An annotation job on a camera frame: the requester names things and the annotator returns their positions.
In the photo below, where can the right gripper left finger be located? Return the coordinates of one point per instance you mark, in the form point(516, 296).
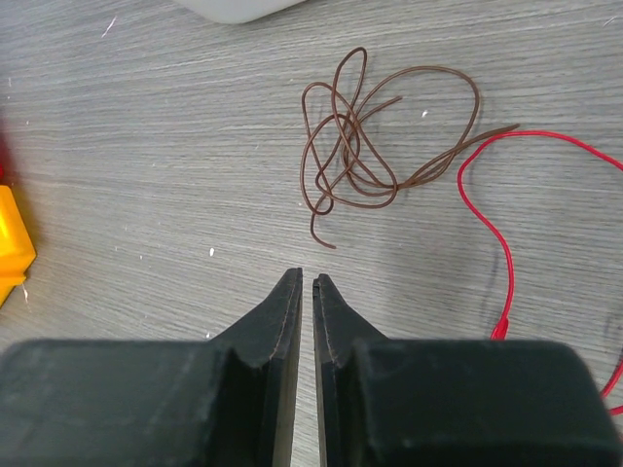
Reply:
point(226, 401)

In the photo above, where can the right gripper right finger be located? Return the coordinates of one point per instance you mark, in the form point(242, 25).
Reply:
point(391, 402)

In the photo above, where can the yellow plastic bin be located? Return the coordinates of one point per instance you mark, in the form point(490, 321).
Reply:
point(17, 250)

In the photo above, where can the red plastic bin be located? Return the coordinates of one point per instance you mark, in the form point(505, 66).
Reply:
point(5, 154)

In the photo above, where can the white plastic fruit basket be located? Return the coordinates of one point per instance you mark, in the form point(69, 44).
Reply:
point(236, 11)

